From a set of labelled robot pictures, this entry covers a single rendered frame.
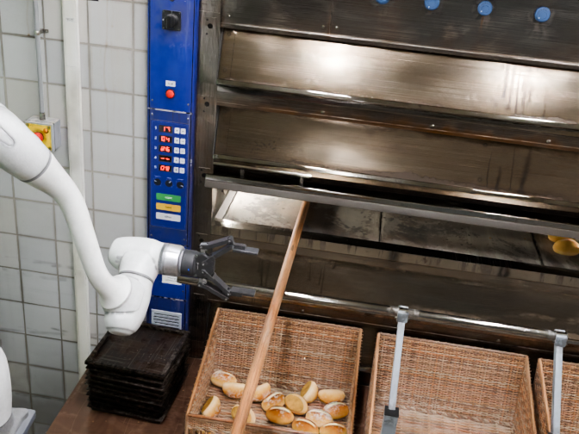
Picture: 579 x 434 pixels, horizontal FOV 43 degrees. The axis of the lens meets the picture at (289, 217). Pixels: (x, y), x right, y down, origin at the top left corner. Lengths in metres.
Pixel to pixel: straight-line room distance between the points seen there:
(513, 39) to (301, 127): 0.73
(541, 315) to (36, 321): 1.95
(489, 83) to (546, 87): 0.17
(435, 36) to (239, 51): 0.63
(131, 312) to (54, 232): 0.94
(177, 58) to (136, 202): 0.57
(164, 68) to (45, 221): 0.80
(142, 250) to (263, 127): 0.67
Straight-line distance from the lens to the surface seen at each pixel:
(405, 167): 2.51
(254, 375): 1.94
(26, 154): 1.80
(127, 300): 2.04
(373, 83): 2.43
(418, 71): 2.44
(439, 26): 2.41
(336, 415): 2.76
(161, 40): 2.49
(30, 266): 3.05
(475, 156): 2.53
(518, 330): 2.39
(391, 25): 2.41
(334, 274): 2.73
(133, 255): 2.12
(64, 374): 3.29
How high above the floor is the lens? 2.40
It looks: 26 degrees down
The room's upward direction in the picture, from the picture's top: 6 degrees clockwise
